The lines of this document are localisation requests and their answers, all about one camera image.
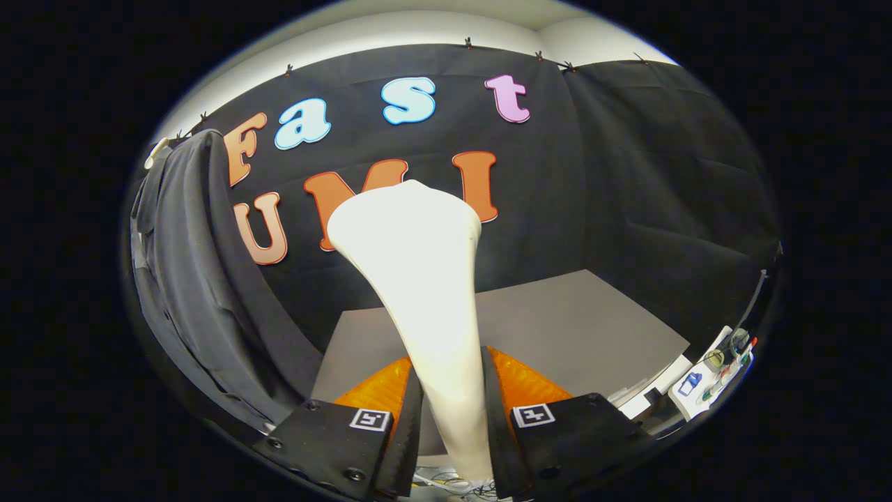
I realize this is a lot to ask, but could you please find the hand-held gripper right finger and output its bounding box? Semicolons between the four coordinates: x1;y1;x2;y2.
481;346;656;500

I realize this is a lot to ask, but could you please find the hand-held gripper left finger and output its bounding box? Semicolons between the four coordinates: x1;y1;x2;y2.
254;356;424;501

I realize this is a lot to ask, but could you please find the grey button-up shirt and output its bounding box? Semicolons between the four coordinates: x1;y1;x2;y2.
130;129;325;433

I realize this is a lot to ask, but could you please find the grey cabinet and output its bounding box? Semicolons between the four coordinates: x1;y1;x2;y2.
310;269;691;454

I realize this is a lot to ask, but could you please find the white desk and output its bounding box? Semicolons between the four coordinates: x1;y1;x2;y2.
606;324;757;423

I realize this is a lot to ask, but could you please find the row of black backdrop clips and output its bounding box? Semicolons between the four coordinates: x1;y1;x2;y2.
178;36;649;140

